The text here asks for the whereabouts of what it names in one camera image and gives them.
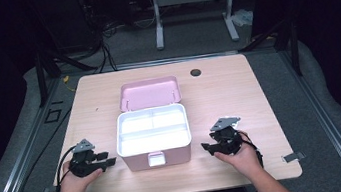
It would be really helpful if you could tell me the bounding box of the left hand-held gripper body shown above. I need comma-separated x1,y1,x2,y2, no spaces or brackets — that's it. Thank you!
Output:
65,136,109,180

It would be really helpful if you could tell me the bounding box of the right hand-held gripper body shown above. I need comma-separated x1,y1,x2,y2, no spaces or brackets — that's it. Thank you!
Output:
207,115,246,158

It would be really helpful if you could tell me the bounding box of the white divided tray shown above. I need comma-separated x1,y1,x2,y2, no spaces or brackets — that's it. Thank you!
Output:
112,102,194,158

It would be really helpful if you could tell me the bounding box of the pink storage box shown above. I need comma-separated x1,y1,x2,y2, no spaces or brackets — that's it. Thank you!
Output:
107,73,196,175

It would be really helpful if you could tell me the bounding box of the person's right hand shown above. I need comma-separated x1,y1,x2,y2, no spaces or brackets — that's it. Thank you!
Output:
211,128,264,183

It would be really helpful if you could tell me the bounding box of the person's left hand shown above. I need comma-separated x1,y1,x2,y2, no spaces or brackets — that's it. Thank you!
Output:
54,155,107,192

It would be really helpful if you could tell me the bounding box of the grey tape strip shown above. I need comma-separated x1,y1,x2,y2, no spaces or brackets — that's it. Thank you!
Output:
281,150,307,164
40,185,59,192

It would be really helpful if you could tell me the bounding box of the black metal stand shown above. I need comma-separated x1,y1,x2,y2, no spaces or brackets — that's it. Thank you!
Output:
238,14,305,83
32,42,103,107

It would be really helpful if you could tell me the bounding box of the clear plastic bag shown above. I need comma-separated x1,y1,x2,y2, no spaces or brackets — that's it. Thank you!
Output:
230,7,255,29

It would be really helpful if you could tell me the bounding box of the yellow cable tag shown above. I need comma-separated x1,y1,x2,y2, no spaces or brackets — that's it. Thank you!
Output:
61,74,77,94

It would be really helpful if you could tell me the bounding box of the bundle of black cables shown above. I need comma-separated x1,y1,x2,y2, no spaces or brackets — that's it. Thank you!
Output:
80,17,119,75

